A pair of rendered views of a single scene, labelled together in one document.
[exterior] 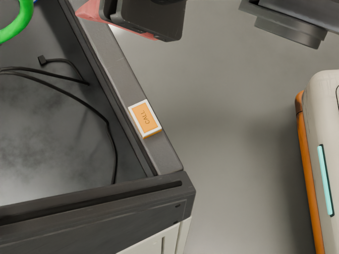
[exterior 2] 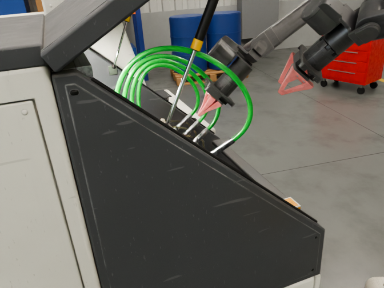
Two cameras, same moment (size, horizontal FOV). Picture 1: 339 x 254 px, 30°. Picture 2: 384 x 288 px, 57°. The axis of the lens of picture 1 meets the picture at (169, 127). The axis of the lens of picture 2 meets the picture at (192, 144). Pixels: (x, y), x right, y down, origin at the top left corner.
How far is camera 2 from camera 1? 0.63 m
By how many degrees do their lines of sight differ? 45
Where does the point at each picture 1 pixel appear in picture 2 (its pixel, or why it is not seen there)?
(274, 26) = (362, 28)
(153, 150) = not seen: hidden behind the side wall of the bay
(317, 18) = (376, 14)
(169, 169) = not seen: hidden behind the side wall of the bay
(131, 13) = (306, 63)
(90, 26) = (258, 179)
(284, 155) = not seen: outside the picture
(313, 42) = (376, 28)
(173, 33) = (319, 76)
